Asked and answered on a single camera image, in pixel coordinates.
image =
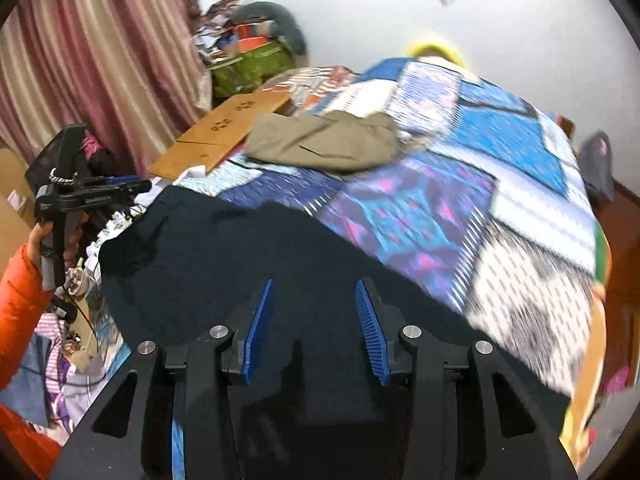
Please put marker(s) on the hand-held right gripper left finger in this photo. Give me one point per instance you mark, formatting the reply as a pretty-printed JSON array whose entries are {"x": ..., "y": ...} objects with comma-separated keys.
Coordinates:
[{"x": 257, "y": 332}]

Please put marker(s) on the dark navy pants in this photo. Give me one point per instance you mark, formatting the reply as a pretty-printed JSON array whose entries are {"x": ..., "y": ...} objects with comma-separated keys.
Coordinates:
[{"x": 280, "y": 260}]

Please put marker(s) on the pink striped curtain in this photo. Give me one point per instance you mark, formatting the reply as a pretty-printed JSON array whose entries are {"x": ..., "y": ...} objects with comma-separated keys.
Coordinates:
[{"x": 90, "y": 60}]

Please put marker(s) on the person's orange jacket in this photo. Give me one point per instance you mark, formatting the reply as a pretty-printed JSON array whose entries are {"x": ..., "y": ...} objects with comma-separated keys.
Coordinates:
[{"x": 25, "y": 445}]

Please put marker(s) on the khaki pants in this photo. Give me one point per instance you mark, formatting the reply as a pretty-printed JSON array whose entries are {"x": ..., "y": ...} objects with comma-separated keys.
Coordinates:
[{"x": 320, "y": 142}]

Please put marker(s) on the black mesh basket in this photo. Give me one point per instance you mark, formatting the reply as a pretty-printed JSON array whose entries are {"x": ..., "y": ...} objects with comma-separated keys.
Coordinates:
[{"x": 47, "y": 160}]

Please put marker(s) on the green printed bag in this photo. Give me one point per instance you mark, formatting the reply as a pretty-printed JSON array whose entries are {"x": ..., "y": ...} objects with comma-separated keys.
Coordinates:
[{"x": 250, "y": 67}]

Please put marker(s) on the yellow cloth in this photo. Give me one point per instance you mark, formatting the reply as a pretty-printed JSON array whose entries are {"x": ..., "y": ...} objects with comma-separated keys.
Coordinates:
[{"x": 434, "y": 50}]

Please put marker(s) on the person's left hand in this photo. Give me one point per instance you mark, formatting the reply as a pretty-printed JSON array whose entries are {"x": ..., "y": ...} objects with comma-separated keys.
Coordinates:
[{"x": 74, "y": 237}]

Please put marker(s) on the flat cardboard box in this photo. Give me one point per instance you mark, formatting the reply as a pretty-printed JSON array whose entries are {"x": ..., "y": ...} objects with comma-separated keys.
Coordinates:
[{"x": 220, "y": 132}]

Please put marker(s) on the dark grey pillow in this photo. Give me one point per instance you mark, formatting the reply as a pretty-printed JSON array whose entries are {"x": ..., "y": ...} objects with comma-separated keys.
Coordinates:
[{"x": 287, "y": 25}]

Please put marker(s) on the pile of mixed clothes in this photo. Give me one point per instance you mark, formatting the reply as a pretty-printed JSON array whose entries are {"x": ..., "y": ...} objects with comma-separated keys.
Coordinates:
[{"x": 227, "y": 27}]

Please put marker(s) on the grey backpack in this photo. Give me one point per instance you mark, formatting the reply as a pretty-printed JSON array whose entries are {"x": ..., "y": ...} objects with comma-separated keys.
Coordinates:
[{"x": 597, "y": 167}]

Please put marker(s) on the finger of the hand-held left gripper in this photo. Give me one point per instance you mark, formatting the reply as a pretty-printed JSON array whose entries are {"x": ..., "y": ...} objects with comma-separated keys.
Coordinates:
[
  {"x": 135, "y": 189},
  {"x": 117, "y": 179}
]

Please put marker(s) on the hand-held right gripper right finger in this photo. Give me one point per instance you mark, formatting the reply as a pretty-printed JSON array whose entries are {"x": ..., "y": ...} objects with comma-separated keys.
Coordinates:
[{"x": 372, "y": 335}]

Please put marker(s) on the small round bowl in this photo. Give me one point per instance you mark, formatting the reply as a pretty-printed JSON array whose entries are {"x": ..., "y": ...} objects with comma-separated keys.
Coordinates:
[{"x": 77, "y": 281}]

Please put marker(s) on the person's left forearm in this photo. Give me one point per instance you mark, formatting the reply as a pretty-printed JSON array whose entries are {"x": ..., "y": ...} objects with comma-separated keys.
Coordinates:
[{"x": 22, "y": 320}]

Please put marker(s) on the patchwork printed blanket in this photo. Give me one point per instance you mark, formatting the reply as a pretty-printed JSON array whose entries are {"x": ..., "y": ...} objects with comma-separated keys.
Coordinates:
[{"x": 450, "y": 195}]

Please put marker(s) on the blue denim cloth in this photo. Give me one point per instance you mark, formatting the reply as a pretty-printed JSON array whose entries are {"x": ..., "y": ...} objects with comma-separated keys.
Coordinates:
[{"x": 27, "y": 380}]

